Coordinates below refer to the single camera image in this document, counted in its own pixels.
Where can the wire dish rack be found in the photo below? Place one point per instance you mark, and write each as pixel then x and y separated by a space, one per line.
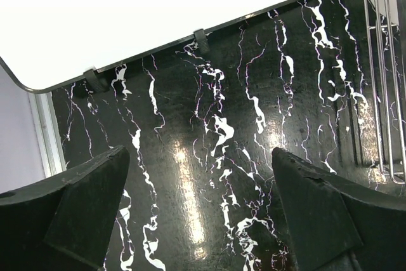
pixel 385 23

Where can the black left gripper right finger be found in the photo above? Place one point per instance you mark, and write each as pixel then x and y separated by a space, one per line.
pixel 337 224

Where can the black marble pattern mat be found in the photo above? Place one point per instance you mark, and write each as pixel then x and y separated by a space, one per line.
pixel 200 130

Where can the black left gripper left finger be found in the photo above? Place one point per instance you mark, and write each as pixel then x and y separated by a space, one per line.
pixel 64 222

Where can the white whiteboard black frame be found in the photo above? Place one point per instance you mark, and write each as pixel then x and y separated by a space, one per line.
pixel 48 43

